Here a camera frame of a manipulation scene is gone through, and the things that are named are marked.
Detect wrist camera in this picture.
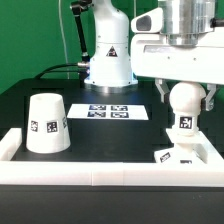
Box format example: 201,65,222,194
131,7,163,33

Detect white lamp shade cone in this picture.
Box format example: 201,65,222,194
26,93,70,154

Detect black cable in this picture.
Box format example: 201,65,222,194
34,61,90,80

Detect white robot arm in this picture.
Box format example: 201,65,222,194
85,0,224,111

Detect black articulated camera stand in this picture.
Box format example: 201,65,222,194
70,0,92,62

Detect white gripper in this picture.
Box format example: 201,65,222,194
131,31,224,111

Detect white lamp base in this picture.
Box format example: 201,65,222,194
154,128,205,165

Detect white marker sheet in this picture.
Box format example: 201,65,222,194
67,104,148,120

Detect white lamp bulb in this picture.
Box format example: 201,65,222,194
169,82,206,136

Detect white U-shaped frame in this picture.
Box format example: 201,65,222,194
0,128,224,187

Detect white hanging cable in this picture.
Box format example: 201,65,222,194
58,0,71,80

